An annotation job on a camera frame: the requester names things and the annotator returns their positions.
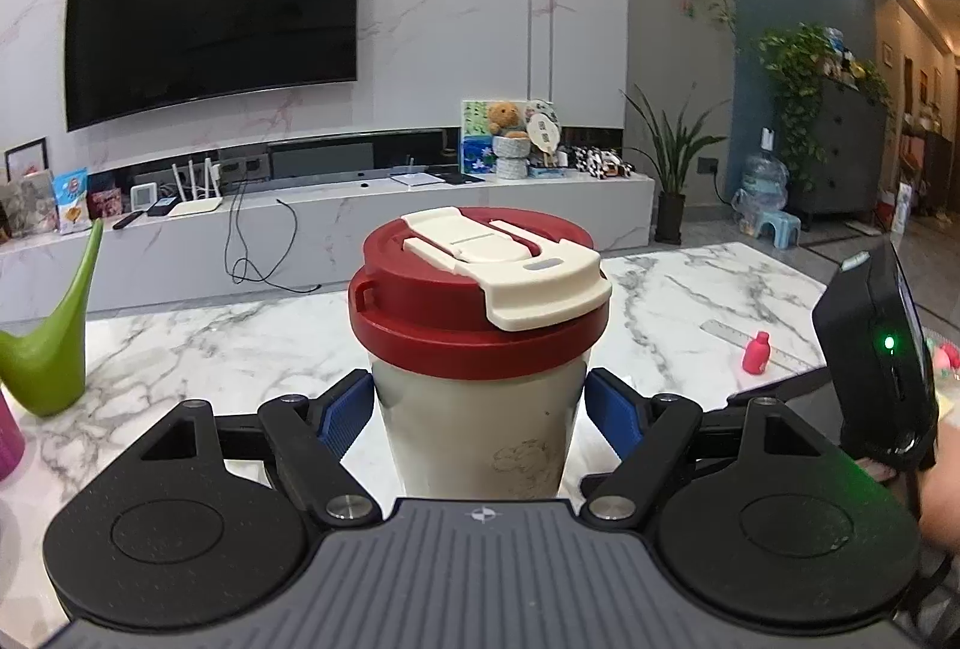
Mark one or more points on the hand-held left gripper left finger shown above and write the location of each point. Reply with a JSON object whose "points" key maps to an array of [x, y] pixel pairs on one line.
{"points": [[349, 412]]}

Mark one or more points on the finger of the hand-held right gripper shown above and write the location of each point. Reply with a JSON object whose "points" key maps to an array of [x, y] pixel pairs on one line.
{"points": [[806, 391]]}

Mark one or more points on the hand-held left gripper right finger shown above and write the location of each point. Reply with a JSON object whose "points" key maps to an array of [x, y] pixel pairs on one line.
{"points": [[611, 412]]}

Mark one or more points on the white cup with red lid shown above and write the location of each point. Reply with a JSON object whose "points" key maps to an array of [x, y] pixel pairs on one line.
{"points": [[465, 409]]}

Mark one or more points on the person's right forearm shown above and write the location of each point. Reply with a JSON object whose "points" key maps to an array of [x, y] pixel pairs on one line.
{"points": [[941, 506]]}

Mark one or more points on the small pink bottle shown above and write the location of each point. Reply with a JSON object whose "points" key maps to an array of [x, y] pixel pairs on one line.
{"points": [[756, 355]]}

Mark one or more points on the pink and green toy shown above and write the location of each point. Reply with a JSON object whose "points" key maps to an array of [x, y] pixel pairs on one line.
{"points": [[943, 356]]}

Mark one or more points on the clear ruler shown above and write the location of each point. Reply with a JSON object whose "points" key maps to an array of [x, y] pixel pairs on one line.
{"points": [[731, 335]]}

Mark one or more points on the small teal stool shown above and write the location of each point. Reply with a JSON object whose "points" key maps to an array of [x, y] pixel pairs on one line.
{"points": [[776, 227]]}

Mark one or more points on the blue water jug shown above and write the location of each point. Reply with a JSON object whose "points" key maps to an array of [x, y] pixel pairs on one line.
{"points": [[765, 184]]}

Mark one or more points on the grey sideboard cabinet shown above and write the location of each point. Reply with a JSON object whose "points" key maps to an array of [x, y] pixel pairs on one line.
{"points": [[844, 154]]}

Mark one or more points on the white marble television cabinet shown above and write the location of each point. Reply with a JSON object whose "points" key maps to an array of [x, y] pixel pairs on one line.
{"points": [[420, 221]]}

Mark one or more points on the white notebook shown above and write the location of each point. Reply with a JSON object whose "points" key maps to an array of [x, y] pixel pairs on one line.
{"points": [[416, 178]]}

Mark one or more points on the black and white plush toys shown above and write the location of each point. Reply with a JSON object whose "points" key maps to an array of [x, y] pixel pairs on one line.
{"points": [[600, 161]]}

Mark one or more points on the grey flat media unit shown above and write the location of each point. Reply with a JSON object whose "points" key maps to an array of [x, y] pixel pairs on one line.
{"points": [[319, 160]]}

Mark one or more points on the white router with antennas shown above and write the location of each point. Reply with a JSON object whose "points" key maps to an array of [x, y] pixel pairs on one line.
{"points": [[196, 205]]}

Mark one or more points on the black tablet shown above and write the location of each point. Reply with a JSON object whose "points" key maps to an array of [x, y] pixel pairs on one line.
{"points": [[459, 176]]}

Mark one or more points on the long-leaved potted plant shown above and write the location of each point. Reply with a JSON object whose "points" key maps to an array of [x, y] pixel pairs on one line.
{"points": [[671, 154]]}

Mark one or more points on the grey and white pot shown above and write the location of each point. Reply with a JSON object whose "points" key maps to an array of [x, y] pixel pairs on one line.
{"points": [[512, 157]]}

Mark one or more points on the small black box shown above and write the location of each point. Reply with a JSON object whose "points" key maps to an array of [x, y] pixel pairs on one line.
{"points": [[161, 208]]}

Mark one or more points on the trailing pothos plant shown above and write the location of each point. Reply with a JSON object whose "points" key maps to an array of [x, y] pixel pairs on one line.
{"points": [[795, 71]]}

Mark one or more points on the black remote control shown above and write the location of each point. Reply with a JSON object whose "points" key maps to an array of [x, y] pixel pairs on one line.
{"points": [[126, 221]]}

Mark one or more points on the green and blue flower painting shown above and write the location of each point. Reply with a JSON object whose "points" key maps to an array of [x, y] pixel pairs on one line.
{"points": [[475, 146]]}

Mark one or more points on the small white display device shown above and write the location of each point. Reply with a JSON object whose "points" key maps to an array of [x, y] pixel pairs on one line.
{"points": [[143, 199]]}

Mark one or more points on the round paper fan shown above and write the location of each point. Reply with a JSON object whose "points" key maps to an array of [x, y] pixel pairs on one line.
{"points": [[543, 120]]}

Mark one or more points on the green watering can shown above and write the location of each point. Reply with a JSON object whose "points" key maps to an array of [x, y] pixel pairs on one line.
{"points": [[45, 371]]}

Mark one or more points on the pink snack box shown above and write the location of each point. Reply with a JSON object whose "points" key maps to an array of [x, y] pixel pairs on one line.
{"points": [[103, 204]]}

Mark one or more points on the pink cup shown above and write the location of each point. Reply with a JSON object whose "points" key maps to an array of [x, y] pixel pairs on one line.
{"points": [[9, 439]]}

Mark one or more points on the blue snack bag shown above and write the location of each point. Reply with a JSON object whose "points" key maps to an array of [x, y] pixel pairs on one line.
{"points": [[71, 202]]}

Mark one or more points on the pale snack bag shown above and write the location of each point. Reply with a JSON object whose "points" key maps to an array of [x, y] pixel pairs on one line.
{"points": [[26, 210]]}

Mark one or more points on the black wall socket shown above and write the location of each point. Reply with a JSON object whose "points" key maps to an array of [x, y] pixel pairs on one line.
{"points": [[708, 165]]}

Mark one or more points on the black picture frame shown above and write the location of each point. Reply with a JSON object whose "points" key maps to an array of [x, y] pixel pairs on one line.
{"points": [[26, 157]]}

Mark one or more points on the black wall television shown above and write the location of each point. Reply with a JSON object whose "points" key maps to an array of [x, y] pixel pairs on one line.
{"points": [[210, 11]]}

